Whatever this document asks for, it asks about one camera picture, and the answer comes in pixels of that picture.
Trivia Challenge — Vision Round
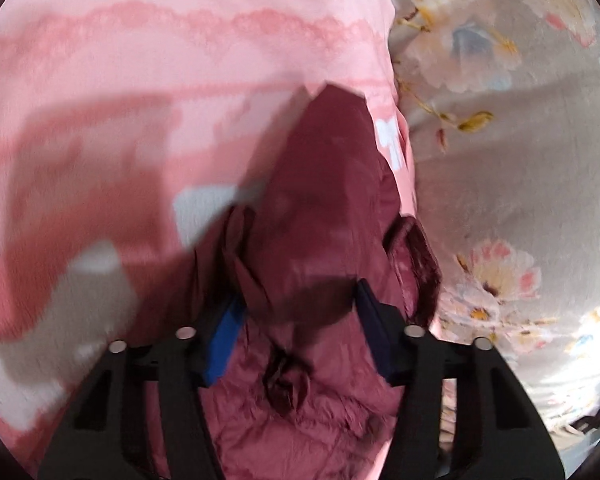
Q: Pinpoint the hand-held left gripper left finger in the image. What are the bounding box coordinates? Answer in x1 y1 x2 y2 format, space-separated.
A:
37 294 247 480

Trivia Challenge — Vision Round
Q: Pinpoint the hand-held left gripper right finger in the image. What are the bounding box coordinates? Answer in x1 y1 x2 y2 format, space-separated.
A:
355 278 566 480

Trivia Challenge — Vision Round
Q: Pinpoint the maroon puffer jacket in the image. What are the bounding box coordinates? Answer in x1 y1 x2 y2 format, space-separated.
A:
130 82 443 480

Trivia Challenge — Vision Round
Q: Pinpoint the grey floral bed sheet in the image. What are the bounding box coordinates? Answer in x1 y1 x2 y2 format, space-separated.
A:
372 0 600 466

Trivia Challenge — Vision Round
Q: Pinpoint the pink blanket with white bows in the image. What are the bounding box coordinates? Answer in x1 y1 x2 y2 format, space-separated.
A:
0 0 421 480

